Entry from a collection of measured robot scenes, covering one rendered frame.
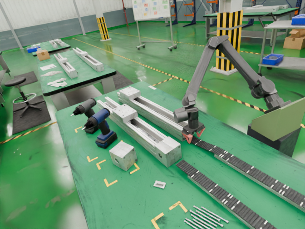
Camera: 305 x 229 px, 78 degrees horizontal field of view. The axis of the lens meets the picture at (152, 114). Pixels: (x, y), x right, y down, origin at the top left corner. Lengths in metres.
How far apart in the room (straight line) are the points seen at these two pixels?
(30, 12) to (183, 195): 15.27
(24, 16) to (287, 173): 15.49
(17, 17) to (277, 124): 15.34
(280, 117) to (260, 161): 0.24
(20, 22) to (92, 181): 14.91
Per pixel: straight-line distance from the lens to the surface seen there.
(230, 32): 4.03
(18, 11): 15.66
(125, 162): 0.99
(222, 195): 0.86
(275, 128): 1.14
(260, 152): 1.10
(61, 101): 2.62
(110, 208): 0.92
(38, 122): 3.76
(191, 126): 1.03
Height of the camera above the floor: 1.51
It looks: 31 degrees down
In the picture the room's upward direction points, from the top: 10 degrees counter-clockwise
